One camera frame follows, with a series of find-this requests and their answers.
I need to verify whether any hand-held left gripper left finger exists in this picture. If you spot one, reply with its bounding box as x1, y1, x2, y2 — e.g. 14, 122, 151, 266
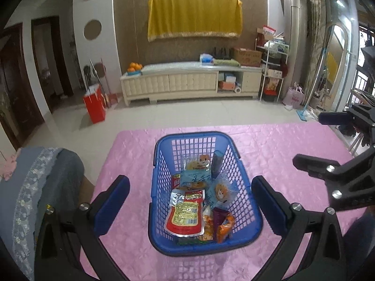
34, 175, 131, 281

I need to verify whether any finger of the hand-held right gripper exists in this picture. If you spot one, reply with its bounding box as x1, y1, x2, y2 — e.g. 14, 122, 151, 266
293, 149, 375, 186
319, 105, 375, 150

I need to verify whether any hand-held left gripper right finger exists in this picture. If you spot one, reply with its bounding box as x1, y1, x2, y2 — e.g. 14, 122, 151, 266
251, 176, 348, 281

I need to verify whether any round cake blue packet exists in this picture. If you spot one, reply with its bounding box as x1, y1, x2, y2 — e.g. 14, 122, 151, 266
208, 178, 239, 208

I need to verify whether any brown orange snack packet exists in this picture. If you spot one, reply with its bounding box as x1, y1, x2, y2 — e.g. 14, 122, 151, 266
212, 207, 236, 243

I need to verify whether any clear cake packet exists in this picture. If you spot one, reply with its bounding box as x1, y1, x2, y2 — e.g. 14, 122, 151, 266
202, 203, 219, 242

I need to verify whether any dark blue small packet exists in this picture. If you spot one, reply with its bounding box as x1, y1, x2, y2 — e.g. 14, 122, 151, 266
211, 150, 225, 179

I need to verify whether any red silver foil packet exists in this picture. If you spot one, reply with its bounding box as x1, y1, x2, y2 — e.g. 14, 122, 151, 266
165, 189, 206, 236

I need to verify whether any hamster print snack packet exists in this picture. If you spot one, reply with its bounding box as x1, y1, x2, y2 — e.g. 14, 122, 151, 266
183, 155, 212, 172

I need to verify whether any blue plastic basket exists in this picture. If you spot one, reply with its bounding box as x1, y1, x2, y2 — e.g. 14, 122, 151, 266
148, 132, 263, 256

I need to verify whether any pink shopping bag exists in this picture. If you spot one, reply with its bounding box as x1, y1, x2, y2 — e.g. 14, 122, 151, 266
283, 86, 305, 109

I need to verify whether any glass balcony door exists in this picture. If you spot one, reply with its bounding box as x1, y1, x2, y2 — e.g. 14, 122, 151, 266
322, 0, 361, 115

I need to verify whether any white shelf rack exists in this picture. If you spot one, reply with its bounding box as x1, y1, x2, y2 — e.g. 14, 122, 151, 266
259, 39, 290, 103

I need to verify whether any patterned brown curtain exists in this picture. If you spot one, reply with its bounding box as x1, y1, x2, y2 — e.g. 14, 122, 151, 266
303, 0, 331, 109

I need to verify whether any silver standing air conditioner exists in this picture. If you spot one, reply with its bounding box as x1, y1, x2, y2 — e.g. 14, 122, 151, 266
283, 0, 311, 100

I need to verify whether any red paper bag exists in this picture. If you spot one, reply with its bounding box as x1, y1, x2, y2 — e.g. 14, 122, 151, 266
83, 83, 106, 124

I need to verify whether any brown cardboard box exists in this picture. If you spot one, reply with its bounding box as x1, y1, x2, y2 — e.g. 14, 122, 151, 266
233, 47, 263, 67

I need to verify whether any broom and dustpan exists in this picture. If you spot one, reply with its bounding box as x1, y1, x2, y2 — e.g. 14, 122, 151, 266
100, 59, 119, 109

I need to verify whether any small pink cloth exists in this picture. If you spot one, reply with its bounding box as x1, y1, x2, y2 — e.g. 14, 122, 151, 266
0, 152, 18, 180

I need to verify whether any green folded cloth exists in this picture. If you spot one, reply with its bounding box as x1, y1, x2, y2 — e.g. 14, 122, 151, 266
213, 59, 241, 67

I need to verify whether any black router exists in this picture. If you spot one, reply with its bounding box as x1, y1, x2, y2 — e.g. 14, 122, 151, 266
213, 46, 233, 59

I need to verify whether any cream TV cabinet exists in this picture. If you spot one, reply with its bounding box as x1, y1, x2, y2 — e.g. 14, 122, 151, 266
120, 61, 263, 106

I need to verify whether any dark wooden door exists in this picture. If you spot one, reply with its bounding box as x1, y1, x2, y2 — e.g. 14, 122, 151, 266
0, 25, 44, 150

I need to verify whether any dark wooden doorway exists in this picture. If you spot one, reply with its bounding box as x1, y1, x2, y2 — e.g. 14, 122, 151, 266
31, 16, 74, 113

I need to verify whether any yellow fringed cloth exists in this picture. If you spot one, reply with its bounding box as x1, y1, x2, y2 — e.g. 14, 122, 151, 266
147, 0, 243, 43

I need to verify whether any blue handled mop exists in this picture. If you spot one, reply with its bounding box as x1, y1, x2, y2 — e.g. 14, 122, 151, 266
296, 47, 327, 122

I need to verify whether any round brown wall disc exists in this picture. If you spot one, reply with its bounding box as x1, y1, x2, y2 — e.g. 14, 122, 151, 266
84, 19, 102, 40

